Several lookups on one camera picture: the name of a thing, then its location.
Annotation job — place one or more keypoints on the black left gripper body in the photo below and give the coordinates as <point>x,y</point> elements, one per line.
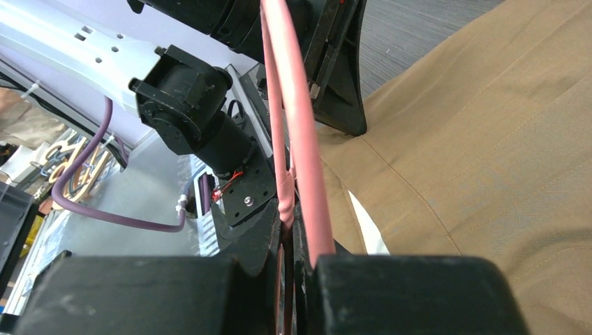
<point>237,24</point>

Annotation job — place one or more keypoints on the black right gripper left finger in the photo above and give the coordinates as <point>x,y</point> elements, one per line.
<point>228,293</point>

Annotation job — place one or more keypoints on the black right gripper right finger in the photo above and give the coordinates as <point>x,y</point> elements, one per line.
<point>400,294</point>

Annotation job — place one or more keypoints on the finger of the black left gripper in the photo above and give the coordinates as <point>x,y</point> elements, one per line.
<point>331,59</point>

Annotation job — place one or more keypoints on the pink wire hanger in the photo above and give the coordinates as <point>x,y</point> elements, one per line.
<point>297,160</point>

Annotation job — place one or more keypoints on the tan garment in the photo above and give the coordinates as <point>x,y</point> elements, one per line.
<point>483,148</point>

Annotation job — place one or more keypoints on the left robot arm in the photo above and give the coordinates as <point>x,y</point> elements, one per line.
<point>172,91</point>

